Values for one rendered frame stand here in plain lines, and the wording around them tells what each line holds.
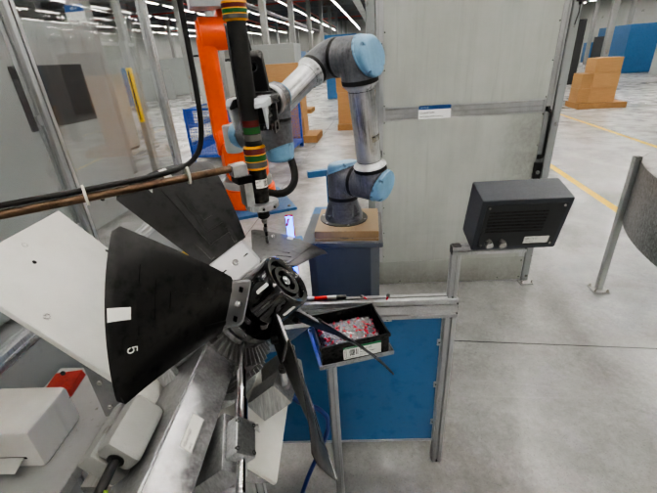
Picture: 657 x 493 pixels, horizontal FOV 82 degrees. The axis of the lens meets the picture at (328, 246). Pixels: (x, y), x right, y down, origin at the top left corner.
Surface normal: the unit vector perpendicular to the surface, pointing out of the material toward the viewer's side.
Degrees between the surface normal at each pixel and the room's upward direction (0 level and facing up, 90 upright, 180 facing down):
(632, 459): 0
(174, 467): 50
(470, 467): 0
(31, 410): 0
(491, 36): 90
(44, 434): 90
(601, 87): 90
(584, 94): 90
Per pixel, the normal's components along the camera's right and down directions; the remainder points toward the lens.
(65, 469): -0.06, -0.90
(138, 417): 0.73, -0.61
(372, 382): -0.02, 0.44
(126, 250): 0.83, -0.23
